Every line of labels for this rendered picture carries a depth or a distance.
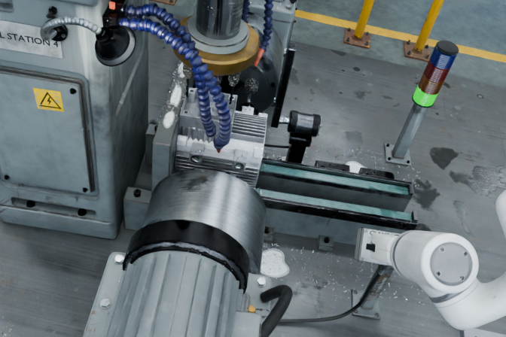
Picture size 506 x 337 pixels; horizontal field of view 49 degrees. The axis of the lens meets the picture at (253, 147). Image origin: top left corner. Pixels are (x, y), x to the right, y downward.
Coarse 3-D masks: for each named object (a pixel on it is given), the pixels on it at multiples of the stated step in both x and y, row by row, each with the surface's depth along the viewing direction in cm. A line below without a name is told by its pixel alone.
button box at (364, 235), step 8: (360, 232) 118; (368, 232) 116; (376, 232) 116; (384, 232) 116; (392, 232) 117; (360, 240) 117; (368, 240) 116; (360, 248) 116; (360, 256) 116; (368, 256) 116; (384, 264) 116
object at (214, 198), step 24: (168, 192) 110; (192, 192) 107; (216, 192) 108; (240, 192) 110; (168, 216) 104; (192, 216) 103; (216, 216) 104; (240, 216) 107; (264, 216) 116; (240, 240) 103
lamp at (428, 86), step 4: (424, 76) 152; (420, 80) 154; (424, 80) 152; (428, 80) 151; (420, 84) 154; (424, 84) 152; (428, 84) 152; (432, 84) 151; (436, 84) 151; (440, 84) 152; (420, 88) 154; (424, 88) 153; (428, 88) 152; (432, 88) 152; (436, 88) 152; (424, 92) 154; (428, 92) 153; (432, 92) 153; (436, 92) 153
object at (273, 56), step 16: (256, 16) 156; (272, 32) 154; (272, 48) 149; (272, 64) 146; (224, 80) 149; (240, 80) 148; (256, 80) 147; (272, 80) 148; (240, 96) 152; (256, 96) 152; (272, 96) 152; (256, 112) 156
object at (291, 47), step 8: (288, 48) 129; (288, 56) 131; (288, 64) 132; (288, 72) 134; (280, 80) 137; (288, 80) 136; (280, 88) 138; (280, 96) 140; (280, 104) 141; (280, 112) 143; (272, 120) 146; (280, 120) 146
